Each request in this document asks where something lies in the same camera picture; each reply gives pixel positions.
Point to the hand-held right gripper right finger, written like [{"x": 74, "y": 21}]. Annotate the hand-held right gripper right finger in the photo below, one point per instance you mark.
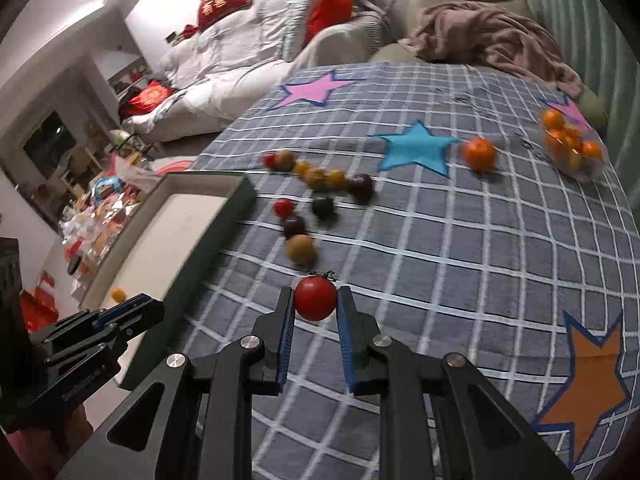
[{"x": 345, "y": 345}]

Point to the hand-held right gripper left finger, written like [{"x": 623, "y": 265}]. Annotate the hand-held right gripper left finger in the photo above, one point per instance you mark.
[{"x": 286, "y": 340}]

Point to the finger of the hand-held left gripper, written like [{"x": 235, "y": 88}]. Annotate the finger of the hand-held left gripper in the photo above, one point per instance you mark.
[
  {"x": 132, "y": 310},
  {"x": 90, "y": 355}
]

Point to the orange cherry tomato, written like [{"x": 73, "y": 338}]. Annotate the orange cherry tomato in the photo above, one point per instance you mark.
[{"x": 118, "y": 294}]

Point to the dark green white tray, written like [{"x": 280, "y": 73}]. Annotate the dark green white tray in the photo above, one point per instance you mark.
[{"x": 175, "y": 240}]

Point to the dark purple cherry tomato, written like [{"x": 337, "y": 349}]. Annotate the dark purple cherry tomato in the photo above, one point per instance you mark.
[
  {"x": 295, "y": 227},
  {"x": 323, "y": 207},
  {"x": 361, "y": 188}
]

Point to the person's left forearm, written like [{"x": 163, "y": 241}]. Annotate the person's left forearm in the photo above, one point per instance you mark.
[{"x": 20, "y": 460}]

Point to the red gift box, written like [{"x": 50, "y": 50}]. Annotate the red gift box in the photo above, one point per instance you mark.
[{"x": 40, "y": 305}]

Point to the pile of snack packets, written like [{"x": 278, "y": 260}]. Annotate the pile of snack packets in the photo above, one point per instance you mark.
[{"x": 100, "y": 225}]

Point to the grey plaid star blanket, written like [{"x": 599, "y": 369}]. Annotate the grey plaid star blanket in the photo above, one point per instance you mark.
[{"x": 450, "y": 270}]

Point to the red round mat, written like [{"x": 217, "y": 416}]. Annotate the red round mat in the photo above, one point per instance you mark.
[{"x": 175, "y": 166}]

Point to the wooden chair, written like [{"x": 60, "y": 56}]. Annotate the wooden chair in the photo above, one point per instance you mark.
[{"x": 77, "y": 162}]

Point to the dark window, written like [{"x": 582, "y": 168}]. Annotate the dark window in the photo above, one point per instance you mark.
[{"x": 47, "y": 142}]

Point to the red patterned cushion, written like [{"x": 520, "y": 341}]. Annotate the red patterned cushion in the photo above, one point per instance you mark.
[{"x": 150, "y": 97}]

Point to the loose mandarin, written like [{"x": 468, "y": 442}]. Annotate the loose mandarin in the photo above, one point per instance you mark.
[{"x": 480, "y": 153}]

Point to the white covered sofa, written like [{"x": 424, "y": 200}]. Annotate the white covered sofa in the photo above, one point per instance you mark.
[{"x": 225, "y": 65}]

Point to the clear plastic bowl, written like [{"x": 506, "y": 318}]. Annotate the clear plastic bowl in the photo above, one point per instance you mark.
[{"x": 580, "y": 170}]

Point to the white grey striped pillow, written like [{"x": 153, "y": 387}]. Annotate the white grey striped pillow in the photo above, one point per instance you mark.
[{"x": 285, "y": 20}]

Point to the red printed pillow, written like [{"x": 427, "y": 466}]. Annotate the red printed pillow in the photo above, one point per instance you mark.
[{"x": 225, "y": 2}]

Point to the plain red pillow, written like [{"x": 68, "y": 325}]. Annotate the plain red pillow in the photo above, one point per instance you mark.
[{"x": 327, "y": 15}]

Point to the pink throw blanket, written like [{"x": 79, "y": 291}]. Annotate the pink throw blanket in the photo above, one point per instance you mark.
[{"x": 495, "y": 35}]

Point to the green striped curtain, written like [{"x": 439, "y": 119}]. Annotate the green striped curtain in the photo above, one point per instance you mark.
[{"x": 590, "y": 35}]

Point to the white wall shelf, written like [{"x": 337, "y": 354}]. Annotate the white wall shelf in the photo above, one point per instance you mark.
[{"x": 127, "y": 75}]

